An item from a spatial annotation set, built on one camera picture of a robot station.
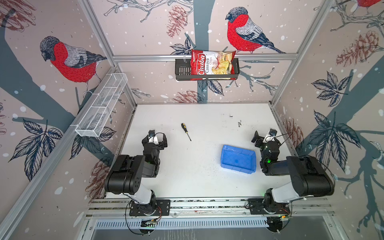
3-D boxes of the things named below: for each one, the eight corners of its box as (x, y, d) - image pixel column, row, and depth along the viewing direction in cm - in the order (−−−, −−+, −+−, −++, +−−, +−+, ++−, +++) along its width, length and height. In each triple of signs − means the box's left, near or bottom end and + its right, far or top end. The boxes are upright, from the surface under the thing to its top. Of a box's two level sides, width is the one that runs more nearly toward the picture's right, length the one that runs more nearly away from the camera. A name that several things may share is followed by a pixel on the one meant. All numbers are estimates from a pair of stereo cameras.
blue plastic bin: (219, 167, 89) (220, 163, 85) (222, 148, 97) (223, 144, 93) (253, 175, 86) (255, 171, 82) (253, 155, 94) (255, 151, 90)
